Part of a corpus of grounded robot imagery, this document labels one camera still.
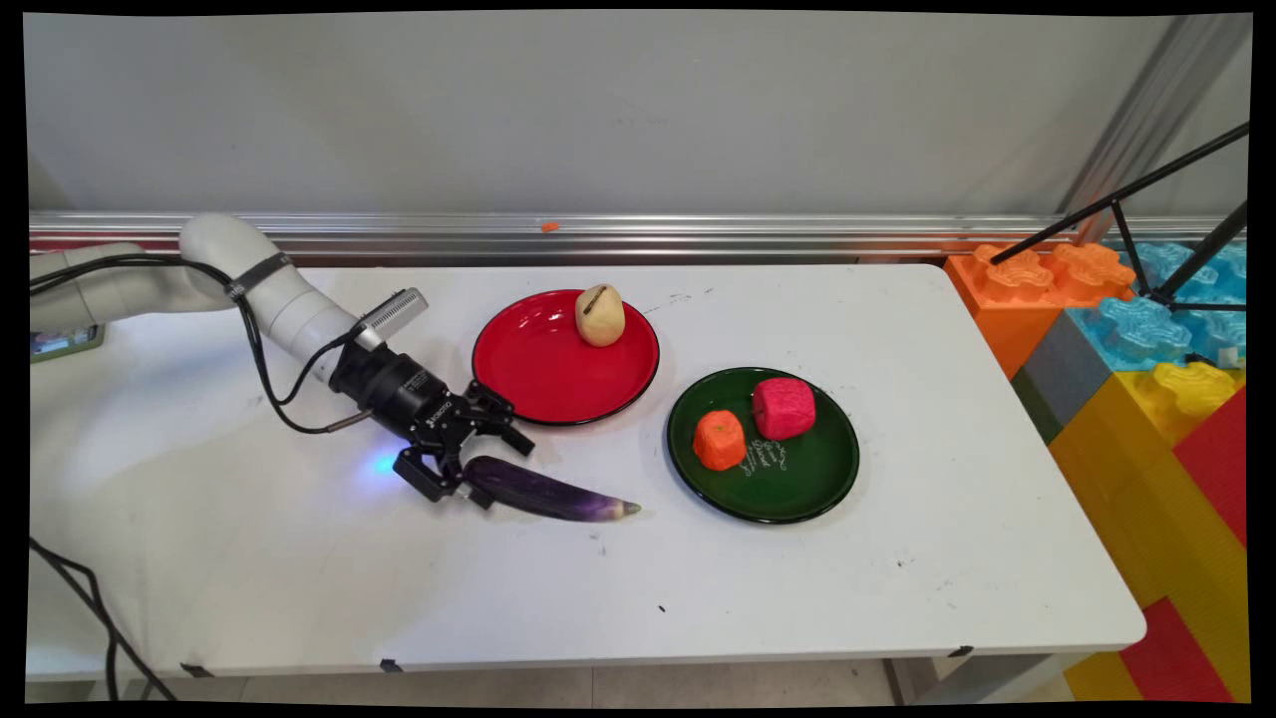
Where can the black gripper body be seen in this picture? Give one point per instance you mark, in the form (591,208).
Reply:
(399,391)

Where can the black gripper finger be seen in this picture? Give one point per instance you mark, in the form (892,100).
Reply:
(434,476)
(498,414)

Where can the purple toy eggplant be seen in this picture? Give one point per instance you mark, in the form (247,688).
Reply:
(553,495)

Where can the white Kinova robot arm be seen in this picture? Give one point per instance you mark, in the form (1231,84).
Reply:
(249,289)

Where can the red round plate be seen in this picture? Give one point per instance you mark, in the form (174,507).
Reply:
(548,374)

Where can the beige toy potato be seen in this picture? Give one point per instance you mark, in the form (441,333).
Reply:
(600,315)

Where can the orange toy fruit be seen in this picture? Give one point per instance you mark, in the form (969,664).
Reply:
(719,440)

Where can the pink-red toy fruit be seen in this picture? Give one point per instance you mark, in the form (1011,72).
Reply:
(785,408)

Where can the dark green round plate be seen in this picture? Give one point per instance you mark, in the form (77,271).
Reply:
(797,477)

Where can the smartphone in green case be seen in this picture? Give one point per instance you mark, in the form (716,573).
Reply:
(62,344)

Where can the orange giant building block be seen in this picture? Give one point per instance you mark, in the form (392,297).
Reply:
(1007,299)

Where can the grey table leg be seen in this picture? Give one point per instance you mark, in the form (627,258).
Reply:
(987,676)

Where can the grey giant building block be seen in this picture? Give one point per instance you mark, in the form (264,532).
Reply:
(1062,374)

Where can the yellow giant building block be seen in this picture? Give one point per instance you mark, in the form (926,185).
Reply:
(1126,469)

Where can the light blue giant building block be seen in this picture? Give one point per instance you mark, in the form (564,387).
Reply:
(1146,329)

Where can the black tripod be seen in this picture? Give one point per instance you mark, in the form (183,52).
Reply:
(1166,175)

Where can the red giant building block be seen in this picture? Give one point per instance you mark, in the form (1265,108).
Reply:
(1221,464)

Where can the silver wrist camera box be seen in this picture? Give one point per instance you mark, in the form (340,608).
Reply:
(393,316)

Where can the horizontal aluminium rail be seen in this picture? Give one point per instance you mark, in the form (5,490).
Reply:
(698,234)

